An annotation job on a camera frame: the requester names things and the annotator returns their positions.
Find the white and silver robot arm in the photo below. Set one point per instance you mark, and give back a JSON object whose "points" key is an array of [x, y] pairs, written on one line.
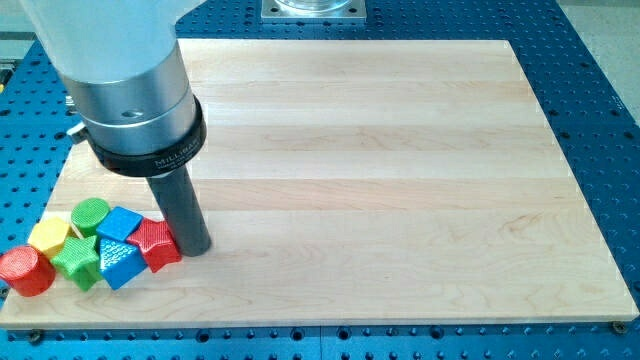
{"points": [[121, 63]]}

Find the yellow hexagon block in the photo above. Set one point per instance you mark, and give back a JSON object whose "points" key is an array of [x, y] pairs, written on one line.
{"points": [[48, 236]]}

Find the light wooden board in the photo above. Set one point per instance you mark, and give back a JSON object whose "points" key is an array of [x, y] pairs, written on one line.
{"points": [[366, 182]]}

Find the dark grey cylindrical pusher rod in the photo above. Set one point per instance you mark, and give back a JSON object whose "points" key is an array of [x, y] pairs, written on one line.
{"points": [[177, 200]]}

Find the red star block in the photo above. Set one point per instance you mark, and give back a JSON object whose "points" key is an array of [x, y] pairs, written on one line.
{"points": [[156, 244]]}

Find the blue cube block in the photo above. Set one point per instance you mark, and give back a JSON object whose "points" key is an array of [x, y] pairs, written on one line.
{"points": [[119, 224]]}

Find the blue triangle block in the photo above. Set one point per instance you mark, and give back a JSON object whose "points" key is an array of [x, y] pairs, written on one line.
{"points": [[119, 262]]}

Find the green cylinder block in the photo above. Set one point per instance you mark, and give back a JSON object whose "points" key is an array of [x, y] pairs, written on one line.
{"points": [[88, 214]]}

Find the green star block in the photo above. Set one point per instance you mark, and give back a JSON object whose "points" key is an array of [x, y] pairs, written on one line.
{"points": [[79, 261]]}

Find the red cylinder block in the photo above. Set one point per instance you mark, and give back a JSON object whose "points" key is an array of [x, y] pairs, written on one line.
{"points": [[27, 271]]}

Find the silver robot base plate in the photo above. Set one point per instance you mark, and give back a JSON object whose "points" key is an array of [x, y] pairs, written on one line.
{"points": [[313, 10]]}

